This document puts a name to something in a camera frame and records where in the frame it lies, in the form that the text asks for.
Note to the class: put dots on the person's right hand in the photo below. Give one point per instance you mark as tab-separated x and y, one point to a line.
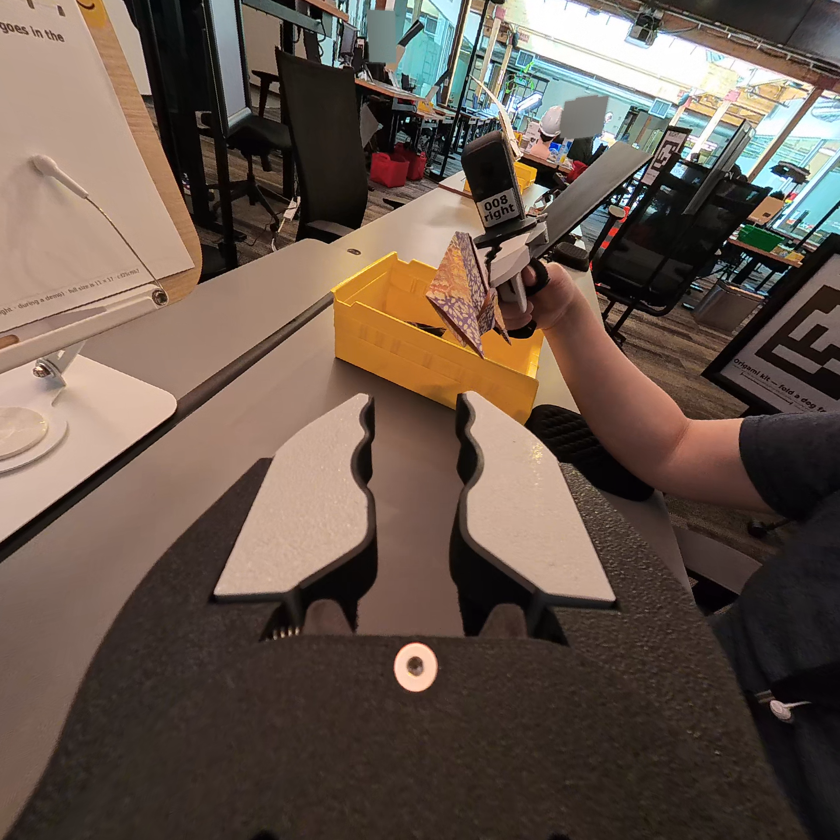
554	302

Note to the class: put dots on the green storage bin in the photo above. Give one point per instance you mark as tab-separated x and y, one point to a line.
761	239

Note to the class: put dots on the ceiling projector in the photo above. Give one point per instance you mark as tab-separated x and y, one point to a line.
644	26

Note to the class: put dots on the white tethered pin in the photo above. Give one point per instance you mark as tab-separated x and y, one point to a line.
56	169

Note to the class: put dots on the person's right forearm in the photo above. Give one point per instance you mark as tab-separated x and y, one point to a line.
630	407

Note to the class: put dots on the black mesh office chair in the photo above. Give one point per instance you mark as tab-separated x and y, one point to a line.
656	249

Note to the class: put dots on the patterned purple orange origami paper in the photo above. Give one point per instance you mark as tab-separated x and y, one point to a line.
459	295

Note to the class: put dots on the black framed marker sign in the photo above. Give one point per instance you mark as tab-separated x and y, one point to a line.
668	154
800	341

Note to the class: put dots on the wooden instruction board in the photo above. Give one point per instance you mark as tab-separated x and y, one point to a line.
79	197

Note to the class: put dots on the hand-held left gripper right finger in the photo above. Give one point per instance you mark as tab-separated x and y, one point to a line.
531	518

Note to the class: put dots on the yellow plastic bin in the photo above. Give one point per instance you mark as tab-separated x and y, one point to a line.
407	367

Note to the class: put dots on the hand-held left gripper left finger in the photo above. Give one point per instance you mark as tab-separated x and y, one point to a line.
302	512

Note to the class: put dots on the black chair armrest pad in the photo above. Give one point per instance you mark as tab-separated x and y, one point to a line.
577	439

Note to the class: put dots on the white hard hat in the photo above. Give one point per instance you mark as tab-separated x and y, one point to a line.
551	121

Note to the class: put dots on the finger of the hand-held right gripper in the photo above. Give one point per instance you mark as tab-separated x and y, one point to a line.
493	249
515	262

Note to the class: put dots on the red tote bag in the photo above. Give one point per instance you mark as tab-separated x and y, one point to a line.
388	172
417	161

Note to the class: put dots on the pile of folded origami papers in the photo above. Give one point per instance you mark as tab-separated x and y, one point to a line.
423	328

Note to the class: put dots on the grey trash bin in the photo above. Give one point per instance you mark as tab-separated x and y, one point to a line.
728	305

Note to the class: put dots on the white board stand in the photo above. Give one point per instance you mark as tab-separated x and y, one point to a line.
111	420

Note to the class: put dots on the black tilted panel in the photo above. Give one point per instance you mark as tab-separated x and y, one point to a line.
597	190

